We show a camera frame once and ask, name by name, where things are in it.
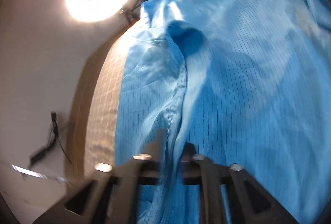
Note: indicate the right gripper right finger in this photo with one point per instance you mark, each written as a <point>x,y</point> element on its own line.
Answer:
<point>229,194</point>

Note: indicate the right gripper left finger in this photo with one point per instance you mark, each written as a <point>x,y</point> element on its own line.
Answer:
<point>110,197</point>

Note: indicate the light blue work coat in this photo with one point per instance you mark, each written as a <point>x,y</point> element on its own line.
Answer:
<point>245,81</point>

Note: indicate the plaid bed sheet mattress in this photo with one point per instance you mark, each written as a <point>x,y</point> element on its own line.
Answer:
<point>101,124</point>

